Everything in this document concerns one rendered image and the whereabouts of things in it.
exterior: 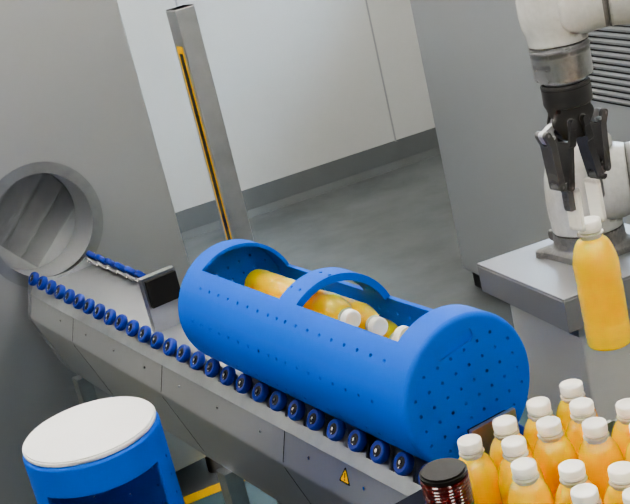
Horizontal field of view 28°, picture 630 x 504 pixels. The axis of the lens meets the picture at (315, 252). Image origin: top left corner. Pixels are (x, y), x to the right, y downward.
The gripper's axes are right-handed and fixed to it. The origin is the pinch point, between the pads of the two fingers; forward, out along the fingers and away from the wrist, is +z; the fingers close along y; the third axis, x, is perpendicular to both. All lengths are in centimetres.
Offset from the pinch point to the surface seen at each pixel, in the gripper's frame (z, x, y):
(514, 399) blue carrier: 39.0, -22.6, 3.8
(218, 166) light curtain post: 17, -165, -17
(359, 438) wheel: 45, -46, 23
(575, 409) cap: 31.4, 0.7, 9.6
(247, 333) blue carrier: 29, -77, 27
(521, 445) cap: 31.3, 2.2, 22.5
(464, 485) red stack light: 18, 23, 48
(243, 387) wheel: 46, -91, 24
